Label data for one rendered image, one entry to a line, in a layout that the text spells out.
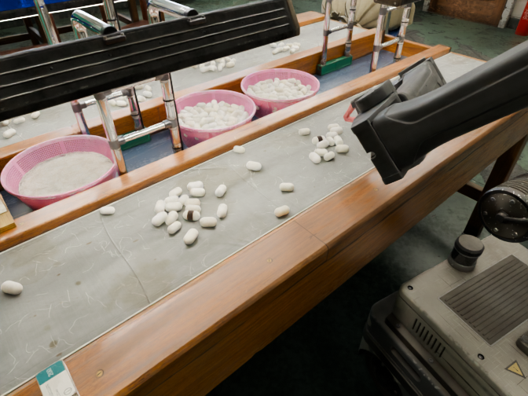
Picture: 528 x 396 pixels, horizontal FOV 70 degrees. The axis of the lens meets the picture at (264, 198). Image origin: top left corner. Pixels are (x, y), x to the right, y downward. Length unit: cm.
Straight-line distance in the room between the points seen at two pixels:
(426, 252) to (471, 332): 86
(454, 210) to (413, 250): 39
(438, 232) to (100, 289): 160
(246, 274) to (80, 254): 33
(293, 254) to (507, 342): 58
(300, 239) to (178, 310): 26
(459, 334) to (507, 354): 10
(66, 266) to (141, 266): 14
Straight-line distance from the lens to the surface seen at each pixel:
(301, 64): 159
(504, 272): 123
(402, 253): 183
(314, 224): 76
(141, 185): 92
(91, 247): 82
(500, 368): 103
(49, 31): 106
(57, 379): 62
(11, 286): 79
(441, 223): 205
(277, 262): 69
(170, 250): 76
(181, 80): 147
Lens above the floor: 129
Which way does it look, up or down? 40 degrees down
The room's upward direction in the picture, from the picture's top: 1 degrees counter-clockwise
